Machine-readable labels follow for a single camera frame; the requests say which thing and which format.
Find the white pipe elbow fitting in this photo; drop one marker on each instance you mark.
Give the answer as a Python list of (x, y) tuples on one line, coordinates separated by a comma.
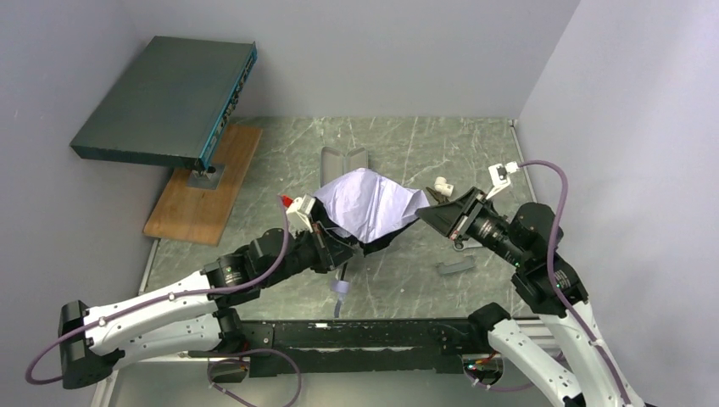
[(442, 186)]

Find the yellow handled pliers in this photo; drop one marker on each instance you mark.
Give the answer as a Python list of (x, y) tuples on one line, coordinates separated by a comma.
[(437, 196)]

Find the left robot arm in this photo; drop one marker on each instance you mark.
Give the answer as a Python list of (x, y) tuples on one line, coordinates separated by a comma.
[(197, 312)]

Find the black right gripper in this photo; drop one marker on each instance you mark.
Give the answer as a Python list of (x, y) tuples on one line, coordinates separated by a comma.
[(461, 217)]

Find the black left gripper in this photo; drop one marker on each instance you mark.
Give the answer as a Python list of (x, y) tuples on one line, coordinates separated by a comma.
[(326, 246)]

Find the grey plastic bracket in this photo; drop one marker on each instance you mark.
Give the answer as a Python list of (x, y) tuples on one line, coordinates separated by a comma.
[(467, 263)]

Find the aluminium frame rail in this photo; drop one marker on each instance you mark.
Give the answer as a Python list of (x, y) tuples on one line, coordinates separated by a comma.
[(104, 390)]

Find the dark network switch box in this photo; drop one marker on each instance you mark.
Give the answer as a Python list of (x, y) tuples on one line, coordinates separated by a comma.
[(171, 106)]

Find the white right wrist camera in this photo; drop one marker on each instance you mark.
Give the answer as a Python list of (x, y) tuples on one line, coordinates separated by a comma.
[(500, 177)]

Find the silver ratchet wrench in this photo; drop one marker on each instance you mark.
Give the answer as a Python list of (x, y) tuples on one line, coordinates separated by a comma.
[(467, 244)]

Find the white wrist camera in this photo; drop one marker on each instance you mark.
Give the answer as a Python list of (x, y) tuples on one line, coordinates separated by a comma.
[(298, 212), (500, 177)]

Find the grey metal stand plate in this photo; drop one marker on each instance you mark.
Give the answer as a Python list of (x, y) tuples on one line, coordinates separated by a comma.
[(207, 179)]

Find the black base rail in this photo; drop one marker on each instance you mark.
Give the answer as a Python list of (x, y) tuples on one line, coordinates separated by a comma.
[(444, 346)]

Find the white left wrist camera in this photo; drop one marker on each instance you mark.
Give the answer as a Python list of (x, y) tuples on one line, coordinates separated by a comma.
[(298, 212)]

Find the lilac umbrella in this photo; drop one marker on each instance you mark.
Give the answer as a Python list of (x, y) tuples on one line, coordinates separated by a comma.
[(367, 211)]

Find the wooden board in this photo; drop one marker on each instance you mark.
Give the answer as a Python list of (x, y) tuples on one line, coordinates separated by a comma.
[(200, 216)]

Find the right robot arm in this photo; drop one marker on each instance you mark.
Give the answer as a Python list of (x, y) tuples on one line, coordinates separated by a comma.
[(555, 294)]

